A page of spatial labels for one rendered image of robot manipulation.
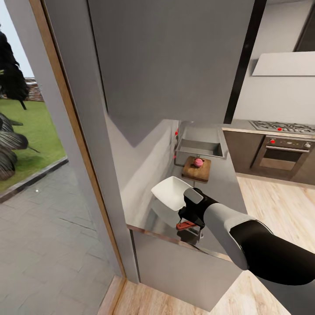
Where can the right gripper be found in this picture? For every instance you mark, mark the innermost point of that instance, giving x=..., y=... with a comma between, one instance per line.
x=191, y=218

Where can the bowl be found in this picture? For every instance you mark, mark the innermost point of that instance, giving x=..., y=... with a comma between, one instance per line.
x=170, y=192

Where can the vidalia onion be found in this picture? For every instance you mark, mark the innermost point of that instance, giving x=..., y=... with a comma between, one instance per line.
x=198, y=162

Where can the parer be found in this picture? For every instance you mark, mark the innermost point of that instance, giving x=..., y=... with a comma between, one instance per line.
x=186, y=224

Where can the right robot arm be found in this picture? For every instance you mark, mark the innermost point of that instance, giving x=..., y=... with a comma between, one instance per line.
x=285, y=269

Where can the cutting board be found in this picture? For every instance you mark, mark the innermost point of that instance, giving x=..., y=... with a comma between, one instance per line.
x=199, y=173

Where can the drop in sink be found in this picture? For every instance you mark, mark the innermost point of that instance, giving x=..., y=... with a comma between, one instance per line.
x=200, y=140

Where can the range hood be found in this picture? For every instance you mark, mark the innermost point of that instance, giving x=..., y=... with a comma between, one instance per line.
x=300, y=62

